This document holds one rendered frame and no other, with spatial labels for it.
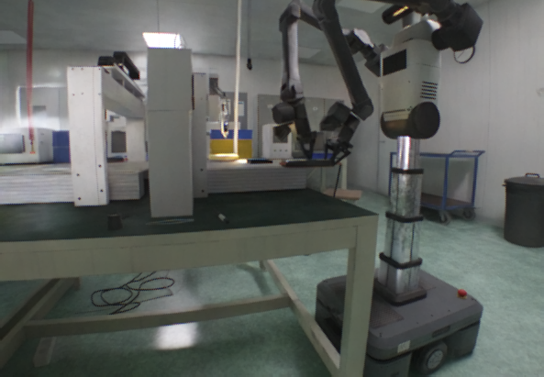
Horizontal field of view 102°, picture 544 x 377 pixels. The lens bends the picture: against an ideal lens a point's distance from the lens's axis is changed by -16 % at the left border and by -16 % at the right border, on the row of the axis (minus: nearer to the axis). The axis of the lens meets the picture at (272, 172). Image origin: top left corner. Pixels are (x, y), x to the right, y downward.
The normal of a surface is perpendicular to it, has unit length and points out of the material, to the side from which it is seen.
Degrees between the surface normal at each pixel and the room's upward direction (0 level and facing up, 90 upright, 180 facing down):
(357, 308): 90
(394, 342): 45
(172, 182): 90
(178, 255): 90
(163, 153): 90
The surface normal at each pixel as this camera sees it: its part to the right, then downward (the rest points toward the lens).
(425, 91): 0.29, 0.27
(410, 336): 0.22, -0.63
